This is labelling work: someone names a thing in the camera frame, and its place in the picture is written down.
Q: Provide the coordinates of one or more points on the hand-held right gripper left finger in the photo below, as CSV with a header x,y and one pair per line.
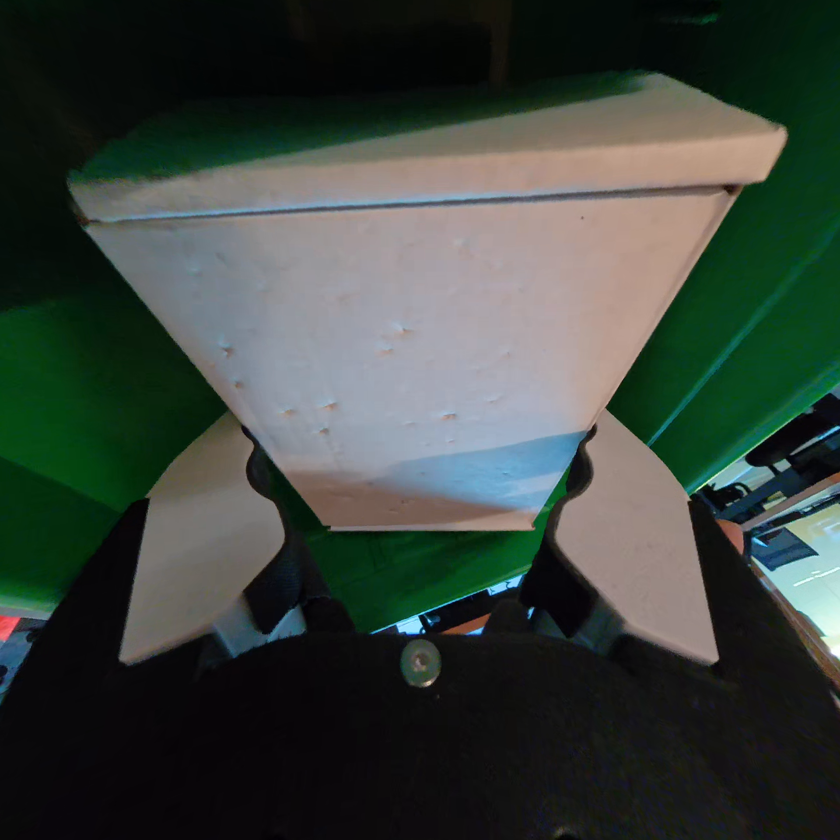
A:
x,y
203,544

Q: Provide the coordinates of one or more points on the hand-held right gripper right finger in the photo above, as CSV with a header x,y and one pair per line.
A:
x,y
643,544

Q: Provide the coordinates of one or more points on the green plastic bin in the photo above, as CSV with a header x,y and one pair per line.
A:
x,y
79,394

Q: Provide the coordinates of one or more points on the white cardboard mailer box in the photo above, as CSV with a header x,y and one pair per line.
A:
x,y
426,315

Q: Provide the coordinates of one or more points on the person's right hand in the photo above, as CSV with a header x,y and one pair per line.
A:
x,y
732,535

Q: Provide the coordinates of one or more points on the black office chair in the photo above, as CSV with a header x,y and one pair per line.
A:
x,y
794,439

